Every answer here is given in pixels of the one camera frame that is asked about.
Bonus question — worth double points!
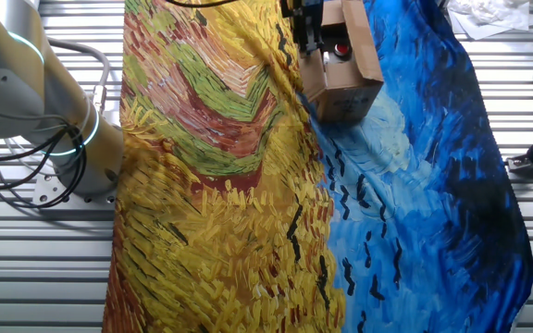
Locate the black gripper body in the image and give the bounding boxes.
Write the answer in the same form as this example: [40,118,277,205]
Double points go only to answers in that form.
[280,0,326,22]

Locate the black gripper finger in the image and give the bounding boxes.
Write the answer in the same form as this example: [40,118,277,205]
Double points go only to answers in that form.
[310,13,326,53]
[292,16,313,56]

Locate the brown cardboard box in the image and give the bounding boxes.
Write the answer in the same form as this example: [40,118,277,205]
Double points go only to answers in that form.
[297,0,385,124]

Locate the blue yellow painted cloth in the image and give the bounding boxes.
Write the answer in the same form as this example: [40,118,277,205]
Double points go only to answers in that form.
[101,0,533,333]

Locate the white crumpled paper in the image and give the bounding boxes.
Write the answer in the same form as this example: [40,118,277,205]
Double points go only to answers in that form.
[445,0,533,42]

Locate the grey red button switch box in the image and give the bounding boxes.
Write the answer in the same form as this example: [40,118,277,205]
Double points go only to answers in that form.
[322,38,353,67]

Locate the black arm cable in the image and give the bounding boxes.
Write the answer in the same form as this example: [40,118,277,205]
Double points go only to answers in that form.
[164,0,239,9]

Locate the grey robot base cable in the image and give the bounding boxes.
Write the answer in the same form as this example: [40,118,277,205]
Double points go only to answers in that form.
[46,38,112,116]

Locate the black base cable bundle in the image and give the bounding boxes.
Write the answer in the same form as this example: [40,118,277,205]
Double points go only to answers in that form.
[0,123,88,210]

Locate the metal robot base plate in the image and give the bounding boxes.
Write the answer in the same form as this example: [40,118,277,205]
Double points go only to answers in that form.
[31,171,118,208]

